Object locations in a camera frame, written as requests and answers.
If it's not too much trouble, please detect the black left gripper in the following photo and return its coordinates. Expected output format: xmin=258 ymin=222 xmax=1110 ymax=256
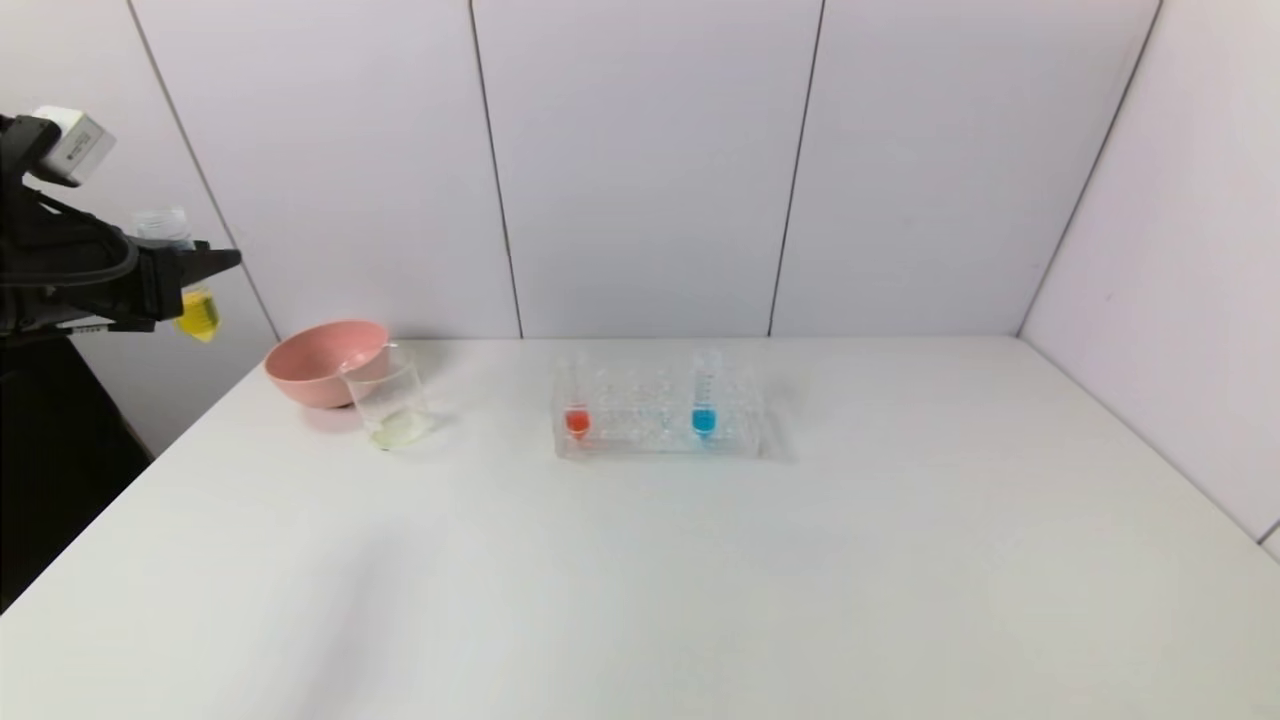
xmin=0 ymin=186 xmax=242 ymax=336

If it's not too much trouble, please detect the test tube with yellow pigment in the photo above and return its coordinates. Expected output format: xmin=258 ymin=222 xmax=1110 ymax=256
xmin=133 ymin=208 xmax=222 ymax=344

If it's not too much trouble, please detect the clear glass beaker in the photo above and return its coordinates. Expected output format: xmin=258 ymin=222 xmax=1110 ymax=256
xmin=340 ymin=344 xmax=436 ymax=452

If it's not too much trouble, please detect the test tube with red pigment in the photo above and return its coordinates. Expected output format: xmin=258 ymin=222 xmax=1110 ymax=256
xmin=563 ymin=355 xmax=593 ymax=440

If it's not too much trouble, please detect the clear acrylic test tube rack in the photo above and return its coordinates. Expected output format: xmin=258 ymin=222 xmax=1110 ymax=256
xmin=552 ymin=362 xmax=767 ymax=461

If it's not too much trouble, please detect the test tube with blue pigment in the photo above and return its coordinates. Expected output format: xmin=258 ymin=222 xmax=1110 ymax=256
xmin=691 ymin=350 xmax=722 ymax=440

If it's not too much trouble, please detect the pink plastic bowl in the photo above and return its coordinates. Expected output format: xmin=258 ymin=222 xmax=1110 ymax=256
xmin=265 ymin=321 xmax=393 ymax=410

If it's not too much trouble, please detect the dark cabinet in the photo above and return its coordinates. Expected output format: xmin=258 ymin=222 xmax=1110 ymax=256
xmin=0 ymin=335 xmax=154 ymax=611

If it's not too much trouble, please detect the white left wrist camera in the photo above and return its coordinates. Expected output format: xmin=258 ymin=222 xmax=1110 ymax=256
xmin=32 ymin=106 xmax=117 ymax=188

